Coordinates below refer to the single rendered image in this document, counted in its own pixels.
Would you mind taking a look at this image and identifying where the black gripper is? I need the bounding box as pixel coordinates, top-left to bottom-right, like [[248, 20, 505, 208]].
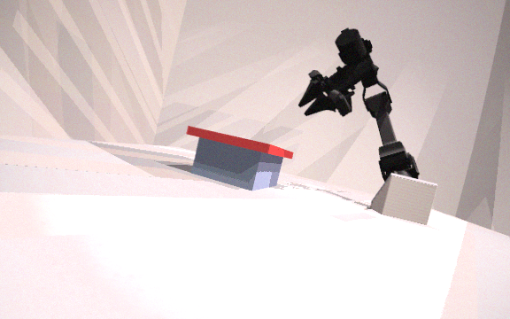
[[298, 66, 357, 117]]

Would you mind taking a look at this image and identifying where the red rectangular lid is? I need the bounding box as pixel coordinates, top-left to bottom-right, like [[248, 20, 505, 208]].
[[186, 126, 294, 159]]

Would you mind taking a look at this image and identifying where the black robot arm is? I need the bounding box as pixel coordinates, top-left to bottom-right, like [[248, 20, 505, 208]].
[[335, 28, 420, 182]]

